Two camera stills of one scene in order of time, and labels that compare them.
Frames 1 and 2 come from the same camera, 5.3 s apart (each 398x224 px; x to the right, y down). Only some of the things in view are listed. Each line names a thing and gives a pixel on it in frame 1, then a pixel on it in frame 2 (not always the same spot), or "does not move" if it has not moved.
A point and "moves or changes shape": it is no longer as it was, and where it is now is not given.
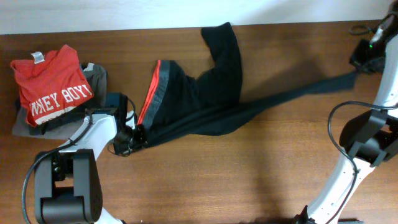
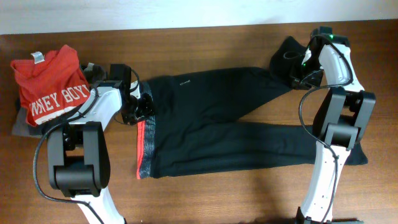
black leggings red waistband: [177, 105] moves or changes shape
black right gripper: [359, 60] to [307, 85]
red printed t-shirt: [53, 87] does not move
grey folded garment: [22, 129] does not move
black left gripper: [141, 140] to [148, 109]
